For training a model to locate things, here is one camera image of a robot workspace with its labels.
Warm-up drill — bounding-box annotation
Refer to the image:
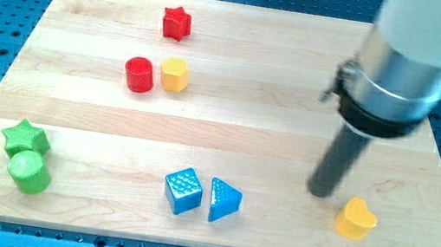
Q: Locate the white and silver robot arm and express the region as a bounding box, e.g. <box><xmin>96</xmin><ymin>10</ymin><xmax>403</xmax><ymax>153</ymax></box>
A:
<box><xmin>335</xmin><ymin>0</ymin><xmax>441</xmax><ymax>139</ymax></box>

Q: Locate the yellow hexagon block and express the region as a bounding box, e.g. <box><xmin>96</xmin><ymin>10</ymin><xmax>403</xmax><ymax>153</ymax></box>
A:
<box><xmin>160</xmin><ymin>57</ymin><xmax>189</xmax><ymax>94</ymax></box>

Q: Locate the yellow heart block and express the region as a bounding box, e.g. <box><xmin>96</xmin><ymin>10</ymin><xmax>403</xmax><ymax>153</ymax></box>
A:
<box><xmin>334</xmin><ymin>196</ymin><xmax>378</xmax><ymax>240</ymax></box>

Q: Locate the blue triangle block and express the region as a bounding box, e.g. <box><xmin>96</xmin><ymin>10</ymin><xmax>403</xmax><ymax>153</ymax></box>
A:
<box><xmin>208</xmin><ymin>177</ymin><xmax>243</xmax><ymax>222</ymax></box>

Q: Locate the blue cube block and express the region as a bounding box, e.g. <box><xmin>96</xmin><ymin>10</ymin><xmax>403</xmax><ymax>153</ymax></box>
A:
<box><xmin>165</xmin><ymin>168</ymin><xmax>204</xmax><ymax>215</ymax></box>

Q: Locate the light wooden board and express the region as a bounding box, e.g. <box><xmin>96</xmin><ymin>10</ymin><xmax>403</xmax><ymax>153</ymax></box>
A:
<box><xmin>0</xmin><ymin>0</ymin><xmax>441</xmax><ymax>247</ymax></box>

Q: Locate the red cylinder block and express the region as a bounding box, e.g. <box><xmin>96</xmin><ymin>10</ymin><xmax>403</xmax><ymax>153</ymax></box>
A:
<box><xmin>125</xmin><ymin>56</ymin><xmax>153</xmax><ymax>94</ymax></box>

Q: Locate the red star block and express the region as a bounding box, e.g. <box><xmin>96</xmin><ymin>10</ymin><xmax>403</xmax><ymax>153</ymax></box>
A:
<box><xmin>162</xmin><ymin>6</ymin><xmax>192</xmax><ymax>41</ymax></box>

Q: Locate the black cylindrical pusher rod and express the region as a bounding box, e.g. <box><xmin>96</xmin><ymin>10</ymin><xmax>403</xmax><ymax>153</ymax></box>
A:
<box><xmin>308</xmin><ymin>123</ymin><xmax>373</xmax><ymax>198</ymax></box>

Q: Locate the green star block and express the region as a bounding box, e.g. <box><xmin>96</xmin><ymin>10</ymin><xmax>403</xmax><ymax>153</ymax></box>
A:
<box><xmin>1</xmin><ymin>119</ymin><xmax>50</xmax><ymax>158</ymax></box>

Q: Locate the green cylinder block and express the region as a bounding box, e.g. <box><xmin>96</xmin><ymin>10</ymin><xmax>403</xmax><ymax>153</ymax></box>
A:
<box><xmin>7</xmin><ymin>150</ymin><xmax>52</xmax><ymax>195</ymax></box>

